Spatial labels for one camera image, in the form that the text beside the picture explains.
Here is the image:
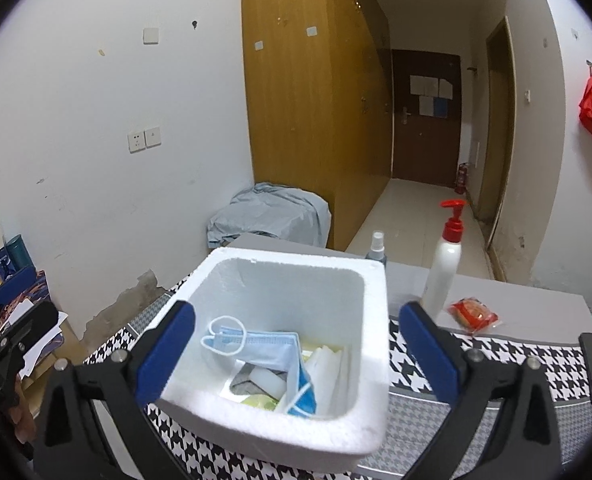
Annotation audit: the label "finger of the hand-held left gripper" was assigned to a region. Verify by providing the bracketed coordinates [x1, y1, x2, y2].
[0, 266, 37, 321]
[0, 302, 59, 356]

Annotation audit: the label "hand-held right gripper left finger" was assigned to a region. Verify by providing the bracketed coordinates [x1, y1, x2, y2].
[33, 300, 197, 480]

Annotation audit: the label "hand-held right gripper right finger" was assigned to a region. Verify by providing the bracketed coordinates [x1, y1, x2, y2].
[398, 301, 562, 480]

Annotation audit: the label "white face mask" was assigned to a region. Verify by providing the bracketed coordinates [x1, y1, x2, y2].
[303, 345, 351, 418]

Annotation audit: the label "white foam tube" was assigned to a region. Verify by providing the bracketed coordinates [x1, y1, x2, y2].
[248, 365, 289, 396]

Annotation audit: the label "blue face mask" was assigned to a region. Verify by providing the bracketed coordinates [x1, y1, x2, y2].
[200, 316, 317, 417]

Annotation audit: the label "yellow foam fruit net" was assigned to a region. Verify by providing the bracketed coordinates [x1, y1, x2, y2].
[241, 392, 281, 411]

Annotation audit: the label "white foam box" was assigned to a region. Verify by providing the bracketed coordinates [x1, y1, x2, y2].
[153, 246, 391, 473]

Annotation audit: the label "person's left hand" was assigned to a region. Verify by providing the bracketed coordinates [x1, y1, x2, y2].
[10, 392, 36, 443]

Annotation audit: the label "white paper sheets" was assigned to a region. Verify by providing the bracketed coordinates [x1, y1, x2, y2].
[20, 310, 70, 380]

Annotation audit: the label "colourful printed box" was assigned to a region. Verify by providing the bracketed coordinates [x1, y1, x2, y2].
[0, 270, 51, 346]

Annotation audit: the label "dark teal bottle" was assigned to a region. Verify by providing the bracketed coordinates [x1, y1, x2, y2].
[4, 234, 26, 271]

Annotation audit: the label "red snack packet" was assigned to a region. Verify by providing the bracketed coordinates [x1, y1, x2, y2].
[447, 296, 504, 335]

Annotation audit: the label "white pump bottle red cap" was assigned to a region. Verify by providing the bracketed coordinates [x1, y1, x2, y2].
[421, 199, 469, 321]

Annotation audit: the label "houndstooth tablecloth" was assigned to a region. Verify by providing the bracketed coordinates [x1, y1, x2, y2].
[83, 272, 592, 480]

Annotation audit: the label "blue spray bottle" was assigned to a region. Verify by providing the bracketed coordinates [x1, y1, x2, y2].
[366, 231, 387, 263]

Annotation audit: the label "blue-grey cloth bundle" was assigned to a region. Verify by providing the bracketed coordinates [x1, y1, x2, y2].
[207, 182, 333, 250]

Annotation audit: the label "dark brown door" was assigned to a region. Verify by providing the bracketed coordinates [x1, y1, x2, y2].
[391, 49, 462, 188]

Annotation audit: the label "wooden side door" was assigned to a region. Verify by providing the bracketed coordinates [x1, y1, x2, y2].
[477, 16, 517, 251]

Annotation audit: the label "wooden wardrobe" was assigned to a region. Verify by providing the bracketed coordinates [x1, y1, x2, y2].
[241, 0, 391, 251]

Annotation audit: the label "wide white paper notice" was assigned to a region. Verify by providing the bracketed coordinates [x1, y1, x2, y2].
[410, 76, 439, 96]

